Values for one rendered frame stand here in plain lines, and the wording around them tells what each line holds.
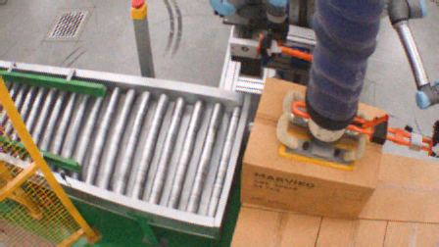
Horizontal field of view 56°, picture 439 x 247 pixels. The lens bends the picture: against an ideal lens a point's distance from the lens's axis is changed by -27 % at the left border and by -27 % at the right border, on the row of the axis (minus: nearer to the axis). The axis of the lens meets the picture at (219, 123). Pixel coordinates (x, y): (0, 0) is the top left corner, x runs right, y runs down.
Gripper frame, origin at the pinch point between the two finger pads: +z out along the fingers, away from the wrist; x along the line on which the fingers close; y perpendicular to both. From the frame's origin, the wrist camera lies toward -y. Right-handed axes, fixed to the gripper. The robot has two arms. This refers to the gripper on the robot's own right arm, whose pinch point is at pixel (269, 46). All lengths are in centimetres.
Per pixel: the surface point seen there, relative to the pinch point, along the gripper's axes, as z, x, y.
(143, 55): 46, 15, -68
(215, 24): 107, 98, -55
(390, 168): 54, -12, 76
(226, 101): 51, 1, -19
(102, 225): 108, -65, -78
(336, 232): 54, -53, 51
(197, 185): 53, -43, -20
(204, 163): 53, -31, -21
